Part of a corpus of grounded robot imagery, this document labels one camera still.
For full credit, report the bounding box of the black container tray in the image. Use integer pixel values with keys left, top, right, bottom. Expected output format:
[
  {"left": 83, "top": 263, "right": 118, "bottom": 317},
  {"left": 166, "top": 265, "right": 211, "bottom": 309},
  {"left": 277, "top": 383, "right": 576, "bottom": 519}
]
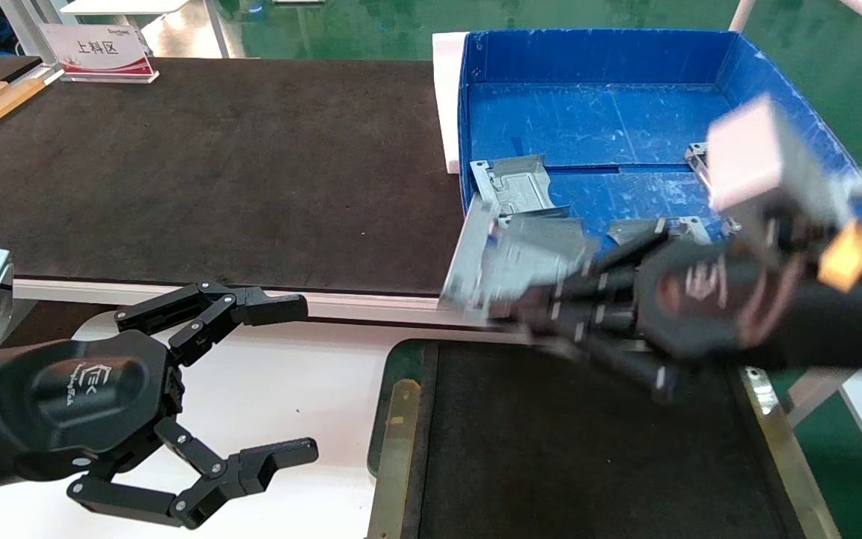
[{"left": 366, "top": 338, "right": 843, "bottom": 539}]

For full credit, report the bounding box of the brass tray edge strip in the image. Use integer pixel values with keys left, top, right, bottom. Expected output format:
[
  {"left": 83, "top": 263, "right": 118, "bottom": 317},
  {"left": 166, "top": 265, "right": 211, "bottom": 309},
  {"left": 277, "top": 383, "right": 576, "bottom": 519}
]
[
  {"left": 742, "top": 367, "right": 843, "bottom": 539},
  {"left": 367, "top": 378, "right": 422, "bottom": 539}
]

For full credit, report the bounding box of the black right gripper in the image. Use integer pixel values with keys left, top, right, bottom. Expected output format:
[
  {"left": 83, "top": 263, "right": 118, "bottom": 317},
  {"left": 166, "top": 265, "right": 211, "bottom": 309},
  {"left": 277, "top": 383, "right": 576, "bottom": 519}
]
[{"left": 491, "top": 219, "right": 862, "bottom": 406}]

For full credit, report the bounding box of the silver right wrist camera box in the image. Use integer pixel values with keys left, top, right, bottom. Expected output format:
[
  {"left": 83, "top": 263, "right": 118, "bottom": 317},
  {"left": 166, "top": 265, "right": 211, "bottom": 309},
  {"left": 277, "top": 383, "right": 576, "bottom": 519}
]
[{"left": 704, "top": 94, "right": 862, "bottom": 255}]

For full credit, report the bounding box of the black table mat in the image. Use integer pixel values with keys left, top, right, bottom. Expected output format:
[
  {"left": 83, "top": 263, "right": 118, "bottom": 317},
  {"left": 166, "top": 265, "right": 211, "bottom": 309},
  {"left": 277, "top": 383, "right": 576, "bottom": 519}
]
[{"left": 0, "top": 54, "right": 471, "bottom": 299}]

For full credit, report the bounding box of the stamped metal bracket part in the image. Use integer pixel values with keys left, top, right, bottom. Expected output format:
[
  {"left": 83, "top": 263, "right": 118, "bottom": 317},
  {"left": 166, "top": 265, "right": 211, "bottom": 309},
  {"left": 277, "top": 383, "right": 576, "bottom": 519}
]
[
  {"left": 607, "top": 216, "right": 715, "bottom": 245},
  {"left": 470, "top": 155, "right": 571, "bottom": 219},
  {"left": 685, "top": 141, "right": 713, "bottom": 189},
  {"left": 438, "top": 196, "right": 598, "bottom": 328}
]

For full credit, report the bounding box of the white aluminium frame post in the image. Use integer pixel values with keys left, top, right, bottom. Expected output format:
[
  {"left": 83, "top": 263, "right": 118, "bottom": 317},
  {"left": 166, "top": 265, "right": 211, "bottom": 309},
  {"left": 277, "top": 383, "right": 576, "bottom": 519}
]
[{"left": 0, "top": 0, "right": 65, "bottom": 83}]

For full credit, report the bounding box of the blue corrugated plastic box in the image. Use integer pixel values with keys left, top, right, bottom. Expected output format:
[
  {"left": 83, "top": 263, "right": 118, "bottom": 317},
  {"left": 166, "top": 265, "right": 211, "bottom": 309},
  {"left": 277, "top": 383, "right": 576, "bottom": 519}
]
[{"left": 457, "top": 28, "right": 862, "bottom": 248}]

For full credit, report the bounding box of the aluminium table leg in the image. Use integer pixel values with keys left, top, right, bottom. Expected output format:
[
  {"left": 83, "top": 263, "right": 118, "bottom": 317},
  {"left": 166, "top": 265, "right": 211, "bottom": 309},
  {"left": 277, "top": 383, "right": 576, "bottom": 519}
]
[{"left": 783, "top": 367, "right": 860, "bottom": 427}]

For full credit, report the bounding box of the acrylic sign with Chinese text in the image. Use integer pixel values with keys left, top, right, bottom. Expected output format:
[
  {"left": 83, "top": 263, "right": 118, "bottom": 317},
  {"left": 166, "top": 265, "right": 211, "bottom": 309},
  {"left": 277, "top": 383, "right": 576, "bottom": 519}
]
[{"left": 38, "top": 22, "right": 160, "bottom": 84}]

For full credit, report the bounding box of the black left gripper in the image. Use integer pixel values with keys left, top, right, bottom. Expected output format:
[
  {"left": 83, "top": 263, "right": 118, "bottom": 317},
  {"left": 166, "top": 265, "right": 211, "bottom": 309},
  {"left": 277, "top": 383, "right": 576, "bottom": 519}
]
[{"left": 0, "top": 281, "right": 320, "bottom": 530}]

